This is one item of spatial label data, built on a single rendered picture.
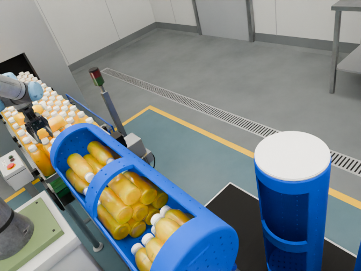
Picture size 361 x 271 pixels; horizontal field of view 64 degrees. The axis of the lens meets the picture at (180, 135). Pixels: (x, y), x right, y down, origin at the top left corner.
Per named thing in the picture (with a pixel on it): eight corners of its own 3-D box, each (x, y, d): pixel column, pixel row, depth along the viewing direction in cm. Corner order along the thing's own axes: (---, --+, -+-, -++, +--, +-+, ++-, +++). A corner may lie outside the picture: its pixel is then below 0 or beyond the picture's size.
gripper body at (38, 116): (33, 134, 134) (18, 113, 126) (28, 128, 140) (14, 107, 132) (49, 126, 137) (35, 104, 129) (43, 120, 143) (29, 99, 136)
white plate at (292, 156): (258, 130, 129) (258, 132, 129) (250, 177, 109) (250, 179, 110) (327, 130, 118) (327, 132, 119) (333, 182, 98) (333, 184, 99)
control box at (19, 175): (15, 191, 143) (2, 177, 137) (7, 173, 157) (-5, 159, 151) (35, 179, 147) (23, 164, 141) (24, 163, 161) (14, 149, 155)
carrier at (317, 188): (268, 241, 182) (265, 287, 161) (257, 132, 130) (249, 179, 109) (319, 248, 171) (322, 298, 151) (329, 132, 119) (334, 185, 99)
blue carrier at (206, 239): (177, 335, 82) (148, 286, 65) (66, 188, 143) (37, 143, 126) (244, 263, 93) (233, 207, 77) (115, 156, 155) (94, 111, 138)
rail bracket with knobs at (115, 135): (115, 157, 162) (108, 143, 155) (109, 152, 167) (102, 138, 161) (130, 147, 166) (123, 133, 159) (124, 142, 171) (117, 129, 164)
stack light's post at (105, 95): (153, 205, 247) (102, 94, 182) (151, 202, 250) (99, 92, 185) (157, 201, 249) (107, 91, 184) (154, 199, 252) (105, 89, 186)
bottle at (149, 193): (149, 185, 102) (123, 164, 115) (138, 202, 101) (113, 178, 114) (161, 192, 107) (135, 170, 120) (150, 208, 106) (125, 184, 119)
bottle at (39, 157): (46, 170, 169) (28, 145, 158) (57, 166, 168) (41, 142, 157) (43, 178, 163) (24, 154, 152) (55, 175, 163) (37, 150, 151)
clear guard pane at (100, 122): (136, 179, 209) (111, 126, 180) (91, 140, 264) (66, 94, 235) (137, 179, 209) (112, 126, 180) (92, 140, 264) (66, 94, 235)
